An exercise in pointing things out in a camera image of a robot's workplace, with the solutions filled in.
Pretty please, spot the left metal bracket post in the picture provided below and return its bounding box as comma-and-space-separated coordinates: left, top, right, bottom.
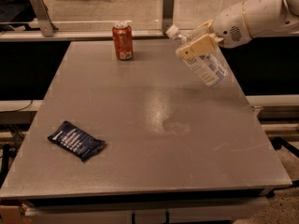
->
29, 0, 56, 37

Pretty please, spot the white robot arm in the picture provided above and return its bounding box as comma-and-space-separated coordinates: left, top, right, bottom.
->
176, 0, 299, 59

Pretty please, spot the blue labelled plastic bottle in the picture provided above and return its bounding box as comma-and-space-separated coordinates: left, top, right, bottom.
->
166, 24, 228, 87

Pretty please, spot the red soda can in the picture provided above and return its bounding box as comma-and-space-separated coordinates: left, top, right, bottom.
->
112, 21, 134, 61

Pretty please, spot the dark blue snack packet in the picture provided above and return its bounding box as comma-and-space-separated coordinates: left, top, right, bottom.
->
48, 120, 106, 161

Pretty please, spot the middle metal bracket post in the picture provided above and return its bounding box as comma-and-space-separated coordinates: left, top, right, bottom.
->
162, 0, 175, 34

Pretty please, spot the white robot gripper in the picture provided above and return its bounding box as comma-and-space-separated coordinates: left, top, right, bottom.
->
176, 3, 251, 59

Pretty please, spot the clear glass barrier panel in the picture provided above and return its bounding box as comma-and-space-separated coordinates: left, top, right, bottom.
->
0, 0, 281, 31

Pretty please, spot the black cable left side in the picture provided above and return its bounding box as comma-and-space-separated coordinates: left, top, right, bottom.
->
0, 99, 34, 113

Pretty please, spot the metal bracket post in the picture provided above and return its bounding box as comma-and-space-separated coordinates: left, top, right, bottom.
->
162, 0, 175, 34
29, 0, 56, 37

